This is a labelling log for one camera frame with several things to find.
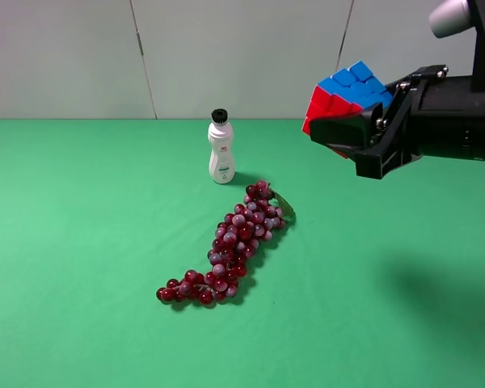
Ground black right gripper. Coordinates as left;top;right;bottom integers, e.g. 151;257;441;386
309;65;449;179

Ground red white blue puzzle cube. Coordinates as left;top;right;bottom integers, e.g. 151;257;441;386
302;61;393;135

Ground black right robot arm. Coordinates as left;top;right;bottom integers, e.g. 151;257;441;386
302;1;485;179

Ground white bottle with black cap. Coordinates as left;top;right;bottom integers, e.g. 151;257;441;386
208;108;235;184

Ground bunch of red grapes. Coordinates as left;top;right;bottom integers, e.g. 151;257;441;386
155;180;295;306

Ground green table cloth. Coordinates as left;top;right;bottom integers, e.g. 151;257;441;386
0;120;485;387

